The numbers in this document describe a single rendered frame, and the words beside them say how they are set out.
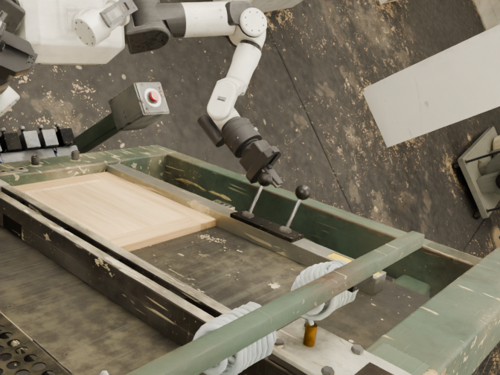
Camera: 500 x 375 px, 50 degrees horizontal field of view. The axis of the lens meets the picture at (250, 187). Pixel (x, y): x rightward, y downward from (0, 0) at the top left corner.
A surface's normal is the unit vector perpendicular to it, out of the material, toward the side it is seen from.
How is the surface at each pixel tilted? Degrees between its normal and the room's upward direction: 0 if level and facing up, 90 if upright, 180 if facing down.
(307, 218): 90
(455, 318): 58
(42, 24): 23
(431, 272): 90
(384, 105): 90
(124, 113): 90
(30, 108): 0
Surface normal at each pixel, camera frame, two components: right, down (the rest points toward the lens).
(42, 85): 0.69, -0.27
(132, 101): -0.65, 0.15
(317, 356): 0.11, -0.95
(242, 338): 0.75, 0.27
